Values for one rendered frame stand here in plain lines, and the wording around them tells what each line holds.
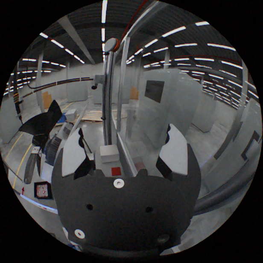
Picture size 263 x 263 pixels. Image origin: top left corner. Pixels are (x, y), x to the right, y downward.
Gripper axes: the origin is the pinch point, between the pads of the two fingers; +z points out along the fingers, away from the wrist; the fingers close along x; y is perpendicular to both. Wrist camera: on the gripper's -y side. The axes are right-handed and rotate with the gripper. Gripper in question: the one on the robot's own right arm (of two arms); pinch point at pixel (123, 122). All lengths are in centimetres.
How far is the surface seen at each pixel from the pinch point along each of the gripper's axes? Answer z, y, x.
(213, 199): -14.6, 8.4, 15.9
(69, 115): 236, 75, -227
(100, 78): 52, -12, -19
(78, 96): 637, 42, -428
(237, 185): -15.1, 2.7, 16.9
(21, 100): 8, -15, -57
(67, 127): 42, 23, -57
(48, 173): -1, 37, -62
